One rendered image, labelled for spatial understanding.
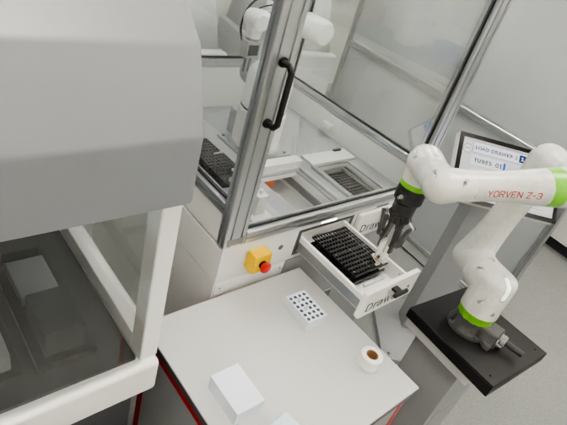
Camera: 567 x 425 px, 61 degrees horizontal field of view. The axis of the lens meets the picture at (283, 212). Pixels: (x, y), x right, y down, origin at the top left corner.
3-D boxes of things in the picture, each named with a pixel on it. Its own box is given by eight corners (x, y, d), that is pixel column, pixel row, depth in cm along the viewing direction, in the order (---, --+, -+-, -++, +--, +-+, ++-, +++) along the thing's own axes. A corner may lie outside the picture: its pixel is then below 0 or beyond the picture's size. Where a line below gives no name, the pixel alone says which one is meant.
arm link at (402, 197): (435, 190, 152) (413, 175, 157) (413, 196, 144) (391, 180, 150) (427, 206, 155) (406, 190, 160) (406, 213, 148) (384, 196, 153)
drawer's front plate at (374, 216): (396, 223, 211) (406, 202, 205) (352, 238, 193) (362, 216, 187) (393, 221, 212) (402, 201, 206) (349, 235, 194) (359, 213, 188)
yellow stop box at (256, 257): (269, 270, 161) (274, 254, 157) (251, 276, 156) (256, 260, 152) (260, 260, 163) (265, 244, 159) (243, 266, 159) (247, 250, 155)
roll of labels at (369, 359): (381, 363, 151) (386, 354, 149) (373, 376, 146) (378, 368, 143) (362, 350, 153) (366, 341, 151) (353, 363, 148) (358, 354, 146)
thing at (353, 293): (404, 287, 173) (411, 275, 170) (357, 310, 157) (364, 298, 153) (330, 223, 195) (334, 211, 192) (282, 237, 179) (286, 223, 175)
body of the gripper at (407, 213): (390, 195, 154) (379, 218, 159) (410, 210, 149) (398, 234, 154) (403, 191, 159) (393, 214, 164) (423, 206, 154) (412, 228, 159)
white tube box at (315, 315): (324, 322, 159) (327, 314, 157) (305, 330, 154) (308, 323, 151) (301, 297, 166) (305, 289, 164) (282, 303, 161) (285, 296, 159)
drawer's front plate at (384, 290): (408, 293, 174) (421, 270, 168) (356, 320, 155) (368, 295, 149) (405, 289, 175) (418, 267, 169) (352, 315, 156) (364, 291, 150)
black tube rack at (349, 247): (381, 276, 175) (388, 262, 171) (348, 290, 163) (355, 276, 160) (339, 239, 187) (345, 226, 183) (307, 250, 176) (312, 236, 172)
